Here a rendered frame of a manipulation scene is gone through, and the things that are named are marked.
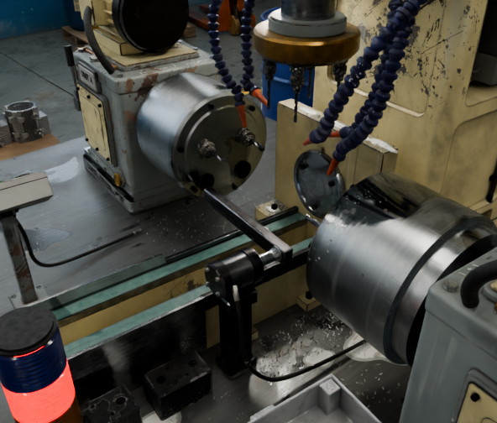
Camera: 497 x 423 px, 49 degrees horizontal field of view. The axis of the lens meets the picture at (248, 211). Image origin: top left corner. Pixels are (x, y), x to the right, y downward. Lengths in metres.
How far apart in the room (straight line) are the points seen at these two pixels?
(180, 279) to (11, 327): 0.56
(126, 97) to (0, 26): 5.39
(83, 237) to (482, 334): 1.00
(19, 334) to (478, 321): 0.45
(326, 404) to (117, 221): 0.97
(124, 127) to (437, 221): 0.81
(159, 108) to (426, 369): 0.77
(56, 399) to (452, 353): 0.43
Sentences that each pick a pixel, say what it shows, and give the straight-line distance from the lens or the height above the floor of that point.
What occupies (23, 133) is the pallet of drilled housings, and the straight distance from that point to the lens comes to 3.55.
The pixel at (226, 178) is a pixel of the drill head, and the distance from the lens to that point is 1.23.
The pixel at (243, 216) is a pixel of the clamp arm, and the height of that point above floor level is 1.03.
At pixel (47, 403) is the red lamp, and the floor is 1.15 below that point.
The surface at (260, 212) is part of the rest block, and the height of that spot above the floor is 0.90.
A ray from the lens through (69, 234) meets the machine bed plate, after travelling 1.40.
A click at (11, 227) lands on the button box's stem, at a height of 0.99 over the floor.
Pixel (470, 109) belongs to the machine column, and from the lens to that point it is 1.08.
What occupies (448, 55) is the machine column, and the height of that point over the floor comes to 1.30.
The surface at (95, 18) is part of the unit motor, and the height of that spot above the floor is 1.26.
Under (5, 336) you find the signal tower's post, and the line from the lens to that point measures 0.53.
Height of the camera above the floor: 1.56
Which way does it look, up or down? 32 degrees down
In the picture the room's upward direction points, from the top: straight up
